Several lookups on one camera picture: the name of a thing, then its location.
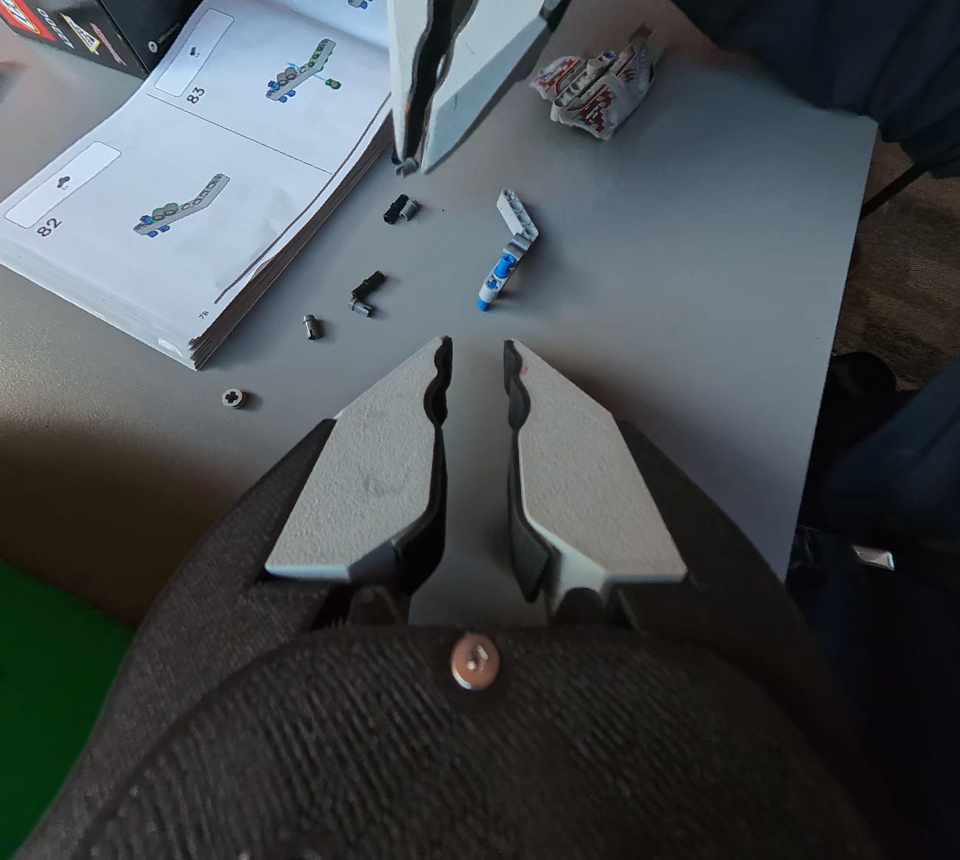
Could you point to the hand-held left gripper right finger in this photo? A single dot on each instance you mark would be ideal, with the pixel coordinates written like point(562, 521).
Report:
point(592, 485)

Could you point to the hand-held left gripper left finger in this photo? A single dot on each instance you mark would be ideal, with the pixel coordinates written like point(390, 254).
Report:
point(360, 477)

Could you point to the crumpled white printed bag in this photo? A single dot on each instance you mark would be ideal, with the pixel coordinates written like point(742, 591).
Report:
point(592, 99)

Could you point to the round grey bush piece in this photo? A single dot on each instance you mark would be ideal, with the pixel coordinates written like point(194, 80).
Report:
point(234, 399)

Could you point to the grey beam assembly blue pin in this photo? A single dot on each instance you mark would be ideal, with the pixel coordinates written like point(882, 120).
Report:
point(517, 219)

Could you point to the small black connector pin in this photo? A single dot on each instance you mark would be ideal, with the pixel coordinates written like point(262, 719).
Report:
point(391, 209)
point(373, 283)

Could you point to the open instruction booklet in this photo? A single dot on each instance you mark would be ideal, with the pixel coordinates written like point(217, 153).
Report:
point(225, 147)

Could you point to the shiny metal chair part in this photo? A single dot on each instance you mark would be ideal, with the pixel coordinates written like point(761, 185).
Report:
point(874, 558)

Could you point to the black shoe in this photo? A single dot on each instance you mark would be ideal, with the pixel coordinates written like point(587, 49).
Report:
point(866, 384)

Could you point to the person's leg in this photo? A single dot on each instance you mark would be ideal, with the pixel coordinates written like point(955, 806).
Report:
point(900, 500)

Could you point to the green plastic object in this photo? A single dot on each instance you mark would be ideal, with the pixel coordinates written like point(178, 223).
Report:
point(45, 687)

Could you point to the black table leg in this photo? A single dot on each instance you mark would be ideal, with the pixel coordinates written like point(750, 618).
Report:
point(896, 189)

